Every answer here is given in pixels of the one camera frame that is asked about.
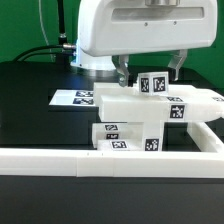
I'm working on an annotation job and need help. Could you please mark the black hose with connector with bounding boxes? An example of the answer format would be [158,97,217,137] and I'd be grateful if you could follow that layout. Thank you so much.
[57,0,68,46]

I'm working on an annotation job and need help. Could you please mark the flat white tag plate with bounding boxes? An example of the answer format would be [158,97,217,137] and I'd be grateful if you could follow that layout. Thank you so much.
[50,90,94,107]

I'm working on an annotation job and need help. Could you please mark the white chair seat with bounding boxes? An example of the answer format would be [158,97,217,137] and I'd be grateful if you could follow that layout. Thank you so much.
[128,121,164,152]

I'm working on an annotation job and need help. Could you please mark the white chair back frame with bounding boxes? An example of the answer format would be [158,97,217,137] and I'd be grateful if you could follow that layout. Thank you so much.
[93,83,224,122]

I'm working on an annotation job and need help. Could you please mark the black cable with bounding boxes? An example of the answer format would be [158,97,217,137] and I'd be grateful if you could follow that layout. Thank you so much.
[13,45,78,63]

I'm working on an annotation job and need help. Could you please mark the white tagged nut cube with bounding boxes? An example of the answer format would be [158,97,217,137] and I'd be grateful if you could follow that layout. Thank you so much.
[137,72,169,96]

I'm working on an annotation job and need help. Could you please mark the white U-shaped obstacle frame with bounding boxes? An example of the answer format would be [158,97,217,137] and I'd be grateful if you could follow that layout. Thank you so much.
[0,122,224,178]

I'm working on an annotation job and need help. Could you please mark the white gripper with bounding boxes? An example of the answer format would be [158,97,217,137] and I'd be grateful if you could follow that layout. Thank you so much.
[78,0,218,87]

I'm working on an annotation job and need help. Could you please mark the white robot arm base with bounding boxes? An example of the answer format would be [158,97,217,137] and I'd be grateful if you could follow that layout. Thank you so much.
[69,39,121,78]

